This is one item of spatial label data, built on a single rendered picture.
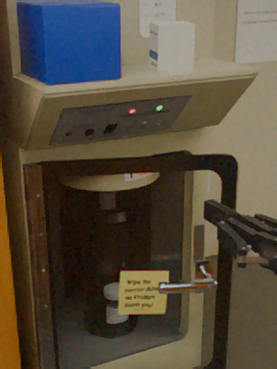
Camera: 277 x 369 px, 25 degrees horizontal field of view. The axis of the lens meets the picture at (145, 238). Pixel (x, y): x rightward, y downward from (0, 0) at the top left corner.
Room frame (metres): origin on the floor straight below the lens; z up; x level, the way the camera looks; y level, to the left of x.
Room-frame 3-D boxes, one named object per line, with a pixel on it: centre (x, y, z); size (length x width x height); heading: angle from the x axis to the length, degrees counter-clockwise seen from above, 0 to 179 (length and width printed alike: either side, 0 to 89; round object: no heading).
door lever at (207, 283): (0.84, -0.06, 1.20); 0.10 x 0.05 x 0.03; 98
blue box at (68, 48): (0.82, 0.10, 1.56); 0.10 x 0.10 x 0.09; 28
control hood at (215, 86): (0.87, 0.01, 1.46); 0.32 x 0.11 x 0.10; 118
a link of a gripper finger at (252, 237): (0.76, -0.14, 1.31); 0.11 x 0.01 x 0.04; 30
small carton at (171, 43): (0.89, -0.04, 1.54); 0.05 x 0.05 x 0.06; 14
